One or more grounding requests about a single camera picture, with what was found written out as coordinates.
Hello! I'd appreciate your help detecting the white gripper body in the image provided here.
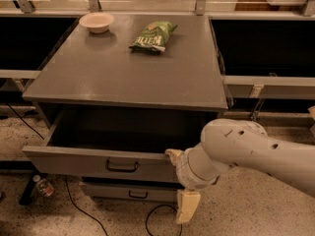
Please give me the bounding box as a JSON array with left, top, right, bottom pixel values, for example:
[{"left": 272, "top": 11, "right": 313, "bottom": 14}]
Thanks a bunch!
[{"left": 176, "top": 147, "right": 220, "bottom": 191}]

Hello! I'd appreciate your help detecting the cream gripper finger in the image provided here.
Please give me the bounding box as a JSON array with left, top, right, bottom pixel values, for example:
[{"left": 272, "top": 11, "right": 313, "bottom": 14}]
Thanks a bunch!
[
  {"left": 165, "top": 148, "right": 183, "bottom": 166},
  {"left": 176, "top": 190, "right": 201, "bottom": 224}
]

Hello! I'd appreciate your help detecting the grey top drawer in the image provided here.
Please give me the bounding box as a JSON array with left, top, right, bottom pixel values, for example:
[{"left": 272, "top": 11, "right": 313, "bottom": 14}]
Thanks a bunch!
[{"left": 23, "top": 108, "right": 210, "bottom": 183}]

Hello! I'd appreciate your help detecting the grey drawer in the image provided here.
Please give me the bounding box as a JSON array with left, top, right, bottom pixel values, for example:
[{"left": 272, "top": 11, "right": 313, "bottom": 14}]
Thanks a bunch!
[
  {"left": 23, "top": 108, "right": 210, "bottom": 183},
  {"left": 79, "top": 182, "right": 177, "bottom": 203}
]

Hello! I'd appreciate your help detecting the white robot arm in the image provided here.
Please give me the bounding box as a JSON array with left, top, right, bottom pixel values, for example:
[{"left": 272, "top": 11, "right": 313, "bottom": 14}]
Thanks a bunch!
[{"left": 165, "top": 119, "right": 315, "bottom": 224}]

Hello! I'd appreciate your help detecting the grey drawer cabinet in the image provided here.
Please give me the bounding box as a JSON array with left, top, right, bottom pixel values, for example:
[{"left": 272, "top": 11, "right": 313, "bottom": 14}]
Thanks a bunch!
[{"left": 23, "top": 15, "right": 227, "bottom": 190}]

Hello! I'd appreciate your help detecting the grey bottom drawer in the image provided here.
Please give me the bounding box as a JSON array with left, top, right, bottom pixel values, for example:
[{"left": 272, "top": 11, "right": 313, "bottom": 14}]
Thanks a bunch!
[{"left": 79, "top": 182, "right": 177, "bottom": 203}]

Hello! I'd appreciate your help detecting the green chip bag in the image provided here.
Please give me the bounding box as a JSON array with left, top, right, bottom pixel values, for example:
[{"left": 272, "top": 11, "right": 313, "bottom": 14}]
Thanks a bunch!
[{"left": 129, "top": 21, "right": 177, "bottom": 52}]

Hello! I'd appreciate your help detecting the plastic bottle on floor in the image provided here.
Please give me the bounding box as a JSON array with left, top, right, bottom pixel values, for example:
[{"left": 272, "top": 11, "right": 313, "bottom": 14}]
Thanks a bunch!
[{"left": 32, "top": 175, "right": 54, "bottom": 197}]

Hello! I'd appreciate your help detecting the beige bowl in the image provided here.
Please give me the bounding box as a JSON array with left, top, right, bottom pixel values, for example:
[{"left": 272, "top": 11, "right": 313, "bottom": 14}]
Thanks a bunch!
[{"left": 79, "top": 12, "right": 114, "bottom": 33}]

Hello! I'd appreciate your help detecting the black metal leg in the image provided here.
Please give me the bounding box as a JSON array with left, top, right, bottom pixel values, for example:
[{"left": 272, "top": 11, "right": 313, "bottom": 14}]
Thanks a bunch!
[{"left": 19, "top": 172, "right": 36, "bottom": 206}]

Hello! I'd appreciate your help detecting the black loop cable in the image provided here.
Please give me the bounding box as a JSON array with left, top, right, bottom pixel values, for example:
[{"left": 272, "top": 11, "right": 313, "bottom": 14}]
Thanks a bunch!
[{"left": 145, "top": 204, "right": 183, "bottom": 236}]

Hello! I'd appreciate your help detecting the black floor cable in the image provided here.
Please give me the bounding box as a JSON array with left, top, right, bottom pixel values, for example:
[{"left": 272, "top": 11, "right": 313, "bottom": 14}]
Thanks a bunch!
[{"left": 6, "top": 103, "right": 109, "bottom": 236}]

